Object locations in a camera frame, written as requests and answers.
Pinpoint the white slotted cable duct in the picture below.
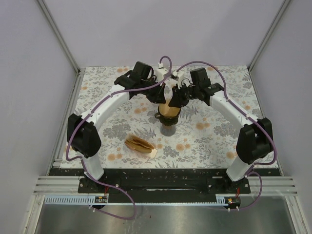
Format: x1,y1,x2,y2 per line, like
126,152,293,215
44,195,228,206

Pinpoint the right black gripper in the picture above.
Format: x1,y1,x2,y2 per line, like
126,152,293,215
168,82,199,109

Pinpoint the brown paper coffee filter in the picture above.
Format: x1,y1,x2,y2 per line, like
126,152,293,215
158,99,180,118

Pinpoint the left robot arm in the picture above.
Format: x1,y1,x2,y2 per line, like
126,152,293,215
67,61,171,193

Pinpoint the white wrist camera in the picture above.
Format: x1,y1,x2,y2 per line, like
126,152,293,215
154,63,168,82
171,70,192,91

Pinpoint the coffee filter pack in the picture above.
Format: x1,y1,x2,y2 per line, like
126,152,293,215
124,134,157,158

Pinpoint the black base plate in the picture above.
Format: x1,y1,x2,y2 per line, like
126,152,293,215
77,168,252,195

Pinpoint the floral table mat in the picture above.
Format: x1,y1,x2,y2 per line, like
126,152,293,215
74,65,263,168

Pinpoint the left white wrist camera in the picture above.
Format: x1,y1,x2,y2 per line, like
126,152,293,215
154,63,168,82

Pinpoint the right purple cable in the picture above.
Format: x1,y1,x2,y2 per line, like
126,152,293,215
174,60,277,212

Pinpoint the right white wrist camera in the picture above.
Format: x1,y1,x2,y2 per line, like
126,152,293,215
171,70,192,91

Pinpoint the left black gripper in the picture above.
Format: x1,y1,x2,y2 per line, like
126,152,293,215
141,78,166,104

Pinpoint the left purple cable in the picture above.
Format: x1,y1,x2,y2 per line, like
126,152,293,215
65,56,174,219

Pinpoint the green glass dripper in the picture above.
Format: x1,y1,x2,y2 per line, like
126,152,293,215
155,108,181,126

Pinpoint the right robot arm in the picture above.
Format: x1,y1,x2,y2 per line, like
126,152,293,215
169,68,274,193

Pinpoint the purple cable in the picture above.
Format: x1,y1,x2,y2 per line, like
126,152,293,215
65,56,174,219
174,60,277,212

